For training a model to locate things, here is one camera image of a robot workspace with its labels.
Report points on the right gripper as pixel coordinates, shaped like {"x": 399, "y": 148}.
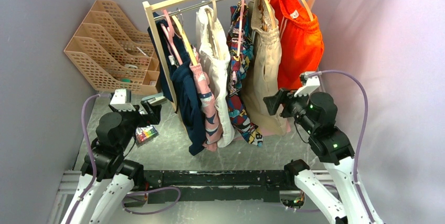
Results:
{"x": 273, "y": 102}

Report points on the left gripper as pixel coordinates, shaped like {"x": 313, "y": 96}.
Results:
{"x": 144, "y": 119}

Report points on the beige shorts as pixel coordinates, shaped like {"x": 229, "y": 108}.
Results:
{"x": 262, "y": 76}

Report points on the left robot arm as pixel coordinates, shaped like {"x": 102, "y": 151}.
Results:
{"x": 106, "y": 175}

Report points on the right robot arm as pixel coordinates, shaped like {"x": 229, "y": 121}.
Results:
{"x": 316, "y": 114}

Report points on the navy blue shorts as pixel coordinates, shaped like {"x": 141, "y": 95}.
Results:
{"x": 183, "y": 82}

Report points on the pink patterned shorts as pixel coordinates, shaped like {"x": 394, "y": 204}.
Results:
{"x": 212, "y": 124}

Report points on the orange shorts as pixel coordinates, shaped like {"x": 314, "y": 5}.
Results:
{"x": 301, "y": 42}

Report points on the yellow hanger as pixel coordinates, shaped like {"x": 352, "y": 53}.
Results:
{"x": 185, "y": 40}

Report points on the colourful cartoon print shorts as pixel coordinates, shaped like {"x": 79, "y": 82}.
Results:
{"x": 237, "y": 72}

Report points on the white shorts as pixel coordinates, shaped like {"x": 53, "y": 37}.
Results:
{"x": 215, "y": 58}

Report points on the pink hanger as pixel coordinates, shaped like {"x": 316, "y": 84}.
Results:
{"x": 239, "y": 41}

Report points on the grey stapler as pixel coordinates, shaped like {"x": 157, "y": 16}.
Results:
{"x": 155, "y": 99}

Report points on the pack of coloured markers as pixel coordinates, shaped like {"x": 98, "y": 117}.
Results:
{"x": 146, "y": 134}

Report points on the pink mat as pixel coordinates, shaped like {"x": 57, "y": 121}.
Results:
{"x": 266, "y": 132}

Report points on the beige plastic file organizer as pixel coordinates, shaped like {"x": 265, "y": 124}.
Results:
{"x": 112, "y": 54}

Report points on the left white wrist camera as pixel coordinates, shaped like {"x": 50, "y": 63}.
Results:
{"x": 121, "y": 100}

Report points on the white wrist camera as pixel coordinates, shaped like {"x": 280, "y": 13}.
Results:
{"x": 121, "y": 100}
{"x": 310, "y": 82}

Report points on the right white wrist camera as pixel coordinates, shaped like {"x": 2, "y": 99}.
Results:
{"x": 310, "y": 82}

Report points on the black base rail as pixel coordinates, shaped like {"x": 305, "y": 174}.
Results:
{"x": 218, "y": 185}

